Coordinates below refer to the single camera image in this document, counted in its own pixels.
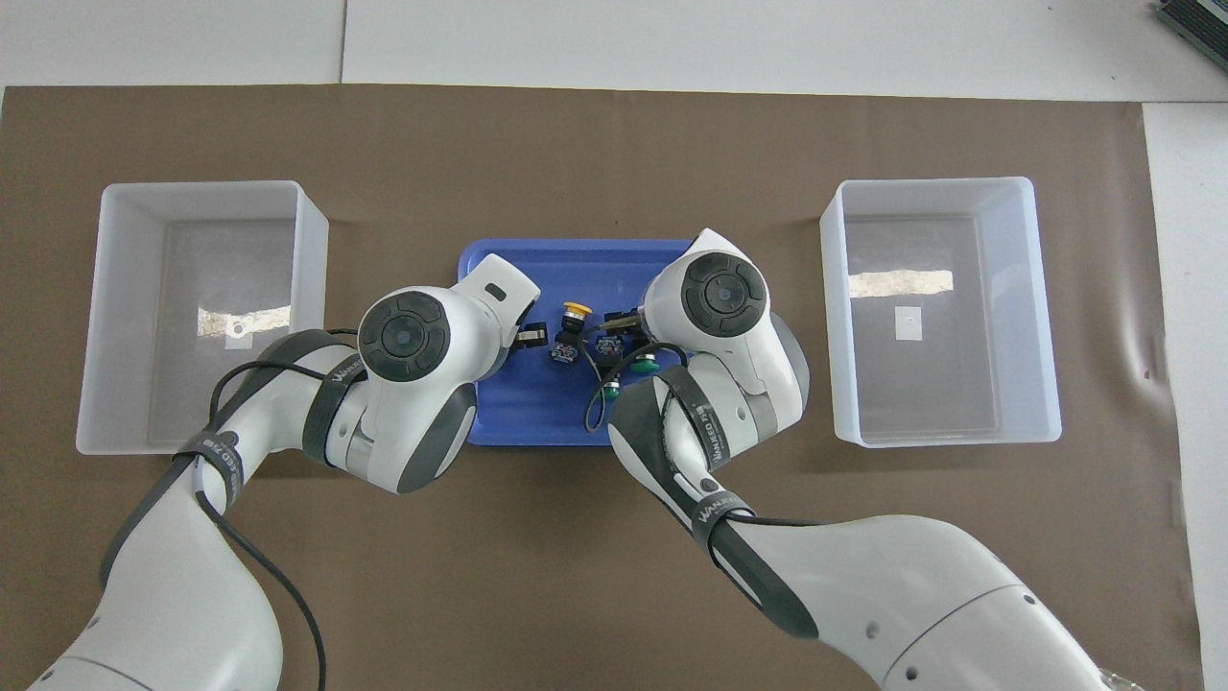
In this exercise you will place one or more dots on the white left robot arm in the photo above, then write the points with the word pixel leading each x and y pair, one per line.
pixel 413 384

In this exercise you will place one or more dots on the blue plastic tray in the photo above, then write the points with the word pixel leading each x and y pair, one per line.
pixel 595 264

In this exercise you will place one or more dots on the dark green ribbed object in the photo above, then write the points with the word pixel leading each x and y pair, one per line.
pixel 1204 14

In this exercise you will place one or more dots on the brown paper mat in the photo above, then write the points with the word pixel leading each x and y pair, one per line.
pixel 576 144

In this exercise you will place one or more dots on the yellow push button switch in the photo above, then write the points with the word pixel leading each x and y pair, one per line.
pixel 566 341

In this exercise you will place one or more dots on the green push button switch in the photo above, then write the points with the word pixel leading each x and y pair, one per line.
pixel 645 364
pixel 608 345

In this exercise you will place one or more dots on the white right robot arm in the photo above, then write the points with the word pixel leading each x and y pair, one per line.
pixel 911 595

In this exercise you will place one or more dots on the translucent white plastic box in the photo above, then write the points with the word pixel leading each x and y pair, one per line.
pixel 1031 422
pixel 106 422

